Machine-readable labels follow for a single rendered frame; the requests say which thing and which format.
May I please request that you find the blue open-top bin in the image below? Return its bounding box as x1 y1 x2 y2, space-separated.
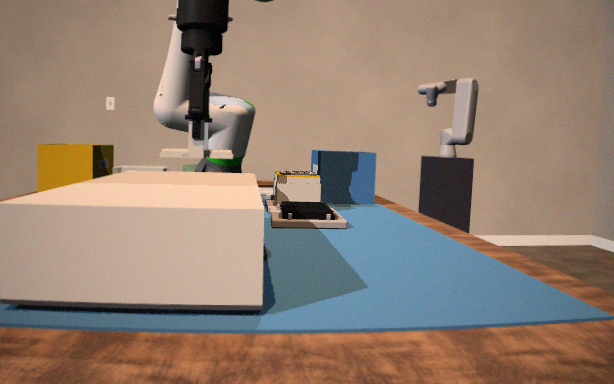
311 150 376 204

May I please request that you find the light blue bench mat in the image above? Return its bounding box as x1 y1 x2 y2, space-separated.
0 202 614 334

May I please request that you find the yellow open-top bin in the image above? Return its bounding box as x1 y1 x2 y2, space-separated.
37 144 114 192

